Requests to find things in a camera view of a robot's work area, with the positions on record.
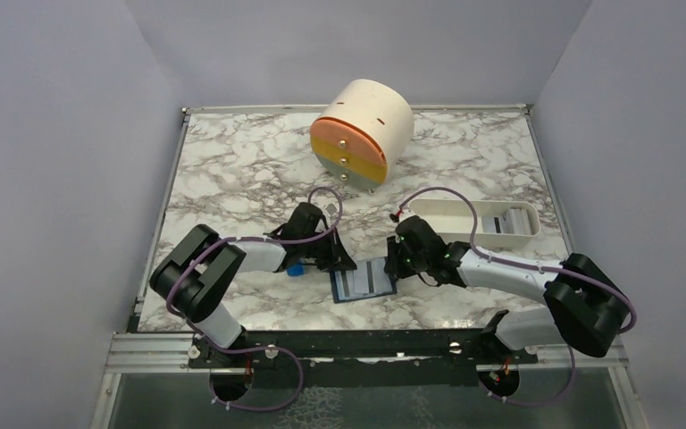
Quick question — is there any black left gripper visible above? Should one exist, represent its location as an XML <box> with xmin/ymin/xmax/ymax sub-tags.
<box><xmin>299</xmin><ymin>225</ymin><xmax>357</xmax><ymax>273</ymax></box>

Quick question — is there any white striped card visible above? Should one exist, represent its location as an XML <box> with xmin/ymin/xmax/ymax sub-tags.
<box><xmin>338</xmin><ymin>271</ymin><xmax>360</xmax><ymax>300</ymax></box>
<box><xmin>356</xmin><ymin>258</ymin><xmax>392</xmax><ymax>295</ymax></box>

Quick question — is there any blue card holder wallet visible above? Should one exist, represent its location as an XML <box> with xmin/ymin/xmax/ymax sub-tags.
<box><xmin>330</xmin><ymin>257</ymin><xmax>397</xmax><ymax>303</ymax></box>

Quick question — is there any white rectangular plastic tray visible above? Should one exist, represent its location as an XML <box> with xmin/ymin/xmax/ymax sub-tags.
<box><xmin>407</xmin><ymin>198</ymin><xmax>541</xmax><ymax>250</ymax></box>

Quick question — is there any stack of white cards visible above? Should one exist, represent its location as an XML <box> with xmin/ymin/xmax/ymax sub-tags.
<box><xmin>502</xmin><ymin>207</ymin><xmax>533</xmax><ymax>236</ymax></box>

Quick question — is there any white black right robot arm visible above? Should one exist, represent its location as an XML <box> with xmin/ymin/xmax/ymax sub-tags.
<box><xmin>384</xmin><ymin>216</ymin><xmax>635</xmax><ymax>364</ymax></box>

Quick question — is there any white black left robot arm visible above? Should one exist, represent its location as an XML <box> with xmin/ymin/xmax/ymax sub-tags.
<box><xmin>148</xmin><ymin>202</ymin><xmax>357</xmax><ymax>367</ymax></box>

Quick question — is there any small blue plastic box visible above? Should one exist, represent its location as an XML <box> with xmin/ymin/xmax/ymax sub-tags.
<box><xmin>286</xmin><ymin>264</ymin><xmax>305</xmax><ymax>277</ymax></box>

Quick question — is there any round beige drawer cabinet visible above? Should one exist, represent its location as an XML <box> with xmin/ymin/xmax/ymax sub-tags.
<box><xmin>309</xmin><ymin>79</ymin><xmax>414</xmax><ymax>191</ymax></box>

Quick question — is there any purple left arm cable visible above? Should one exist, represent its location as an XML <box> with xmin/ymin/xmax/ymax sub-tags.
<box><xmin>165</xmin><ymin>187</ymin><xmax>344</xmax><ymax>350</ymax></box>

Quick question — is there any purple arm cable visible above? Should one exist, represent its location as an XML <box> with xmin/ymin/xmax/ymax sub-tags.
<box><xmin>389</xmin><ymin>187</ymin><xmax>639</xmax><ymax>336</ymax></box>
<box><xmin>165</xmin><ymin>187</ymin><xmax>344</xmax><ymax>350</ymax></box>

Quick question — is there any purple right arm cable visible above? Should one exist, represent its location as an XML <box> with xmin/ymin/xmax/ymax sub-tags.
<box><xmin>389</xmin><ymin>187</ymin><xmax>639</xmax><ymax>336</ymax></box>

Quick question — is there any black metal base rail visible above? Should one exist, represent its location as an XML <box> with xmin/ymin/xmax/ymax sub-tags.
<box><xmin>188</xmin><ymin>328</ymin><xmax>538</xmax><ymax>388</ymax></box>

